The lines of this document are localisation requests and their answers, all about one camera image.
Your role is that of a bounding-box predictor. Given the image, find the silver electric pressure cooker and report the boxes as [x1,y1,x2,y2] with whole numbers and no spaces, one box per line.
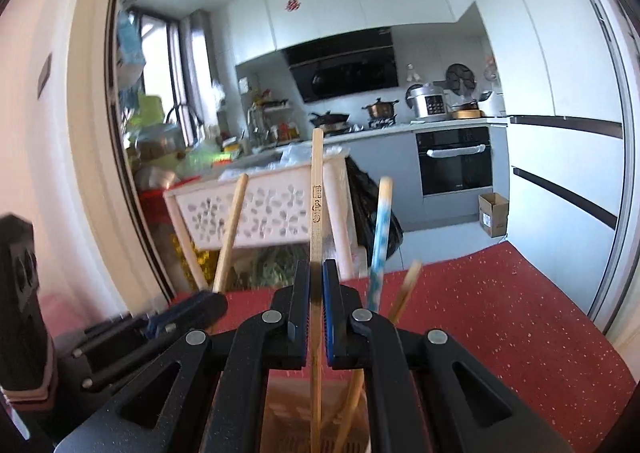
[404,82,451,122]

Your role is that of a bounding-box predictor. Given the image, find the white flower-cutout basket rack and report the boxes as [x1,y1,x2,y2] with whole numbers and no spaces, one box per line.
[164,155,361,294]

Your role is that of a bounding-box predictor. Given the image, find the small white appliance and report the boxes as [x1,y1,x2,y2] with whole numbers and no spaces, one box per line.
[477,90,505,118]

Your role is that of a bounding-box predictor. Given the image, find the black wok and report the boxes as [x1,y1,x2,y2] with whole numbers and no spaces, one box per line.
[309,111,351,130]

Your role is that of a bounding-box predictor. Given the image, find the green plastic container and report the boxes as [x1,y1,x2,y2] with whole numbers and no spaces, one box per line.
[132,95,166,126]

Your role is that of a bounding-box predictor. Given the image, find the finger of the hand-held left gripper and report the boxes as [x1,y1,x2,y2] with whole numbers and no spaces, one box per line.
[142,290,229,340]
[72,315,188,391]

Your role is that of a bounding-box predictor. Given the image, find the round black divided tray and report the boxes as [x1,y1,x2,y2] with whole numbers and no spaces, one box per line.
[446,63,476,94]

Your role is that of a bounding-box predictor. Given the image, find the red plastic basket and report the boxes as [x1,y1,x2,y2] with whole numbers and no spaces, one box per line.
[137,188,173,224]

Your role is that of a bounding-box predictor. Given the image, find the large steel pot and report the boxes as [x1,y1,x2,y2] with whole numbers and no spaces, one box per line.
[135,125,186,158]

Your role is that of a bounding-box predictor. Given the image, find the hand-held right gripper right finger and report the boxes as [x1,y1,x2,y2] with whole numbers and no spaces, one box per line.
[322,259,576,453]

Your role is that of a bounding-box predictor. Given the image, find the black plastic bag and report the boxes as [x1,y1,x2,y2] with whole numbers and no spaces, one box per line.
[345,158,405,279]

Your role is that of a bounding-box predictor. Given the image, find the blue patterned bamboo chopstick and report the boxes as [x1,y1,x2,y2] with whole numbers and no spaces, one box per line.
[367,176,394,314]

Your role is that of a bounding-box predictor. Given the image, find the grey wall switch panel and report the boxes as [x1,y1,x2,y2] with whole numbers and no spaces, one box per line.
[37,53,53,100]

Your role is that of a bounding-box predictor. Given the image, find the cardboard box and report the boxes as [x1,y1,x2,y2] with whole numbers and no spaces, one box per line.
[478,192,510,239]

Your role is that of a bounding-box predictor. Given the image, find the gold foil package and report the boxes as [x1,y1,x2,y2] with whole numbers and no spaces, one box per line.
[170,233,221,284]

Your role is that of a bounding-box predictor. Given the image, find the metal spice rack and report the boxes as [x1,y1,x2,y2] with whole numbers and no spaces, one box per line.
[247,98,306,146]

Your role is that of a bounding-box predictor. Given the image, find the white upper kitchen cabinets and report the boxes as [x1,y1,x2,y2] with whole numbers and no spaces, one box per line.
[227,0,476,66]

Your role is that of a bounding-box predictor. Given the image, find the black kitchen faucet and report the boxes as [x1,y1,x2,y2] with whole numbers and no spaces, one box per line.
[165,105,206,144]

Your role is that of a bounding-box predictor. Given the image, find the steel cooking pot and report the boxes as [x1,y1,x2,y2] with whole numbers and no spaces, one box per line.
[362,98,400,120]

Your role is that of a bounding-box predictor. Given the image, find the black range hood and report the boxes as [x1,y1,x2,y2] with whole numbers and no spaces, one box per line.
[280,28,401,104]

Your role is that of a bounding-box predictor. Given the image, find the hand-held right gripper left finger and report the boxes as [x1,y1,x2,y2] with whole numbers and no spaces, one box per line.
[55,260,313,453]

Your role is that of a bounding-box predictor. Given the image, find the white refrigerator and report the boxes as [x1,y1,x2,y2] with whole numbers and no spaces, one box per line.
[450,0,626,319]

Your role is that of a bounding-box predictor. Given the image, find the white plastic utensil holder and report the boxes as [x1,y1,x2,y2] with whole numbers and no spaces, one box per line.
[260,370,373,453]

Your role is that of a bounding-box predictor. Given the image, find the black built-in oven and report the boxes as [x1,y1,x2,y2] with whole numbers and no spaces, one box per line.
[415,127,494,198]

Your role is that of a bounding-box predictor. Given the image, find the gas stove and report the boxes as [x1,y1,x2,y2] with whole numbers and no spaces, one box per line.
[320,117,401,131]

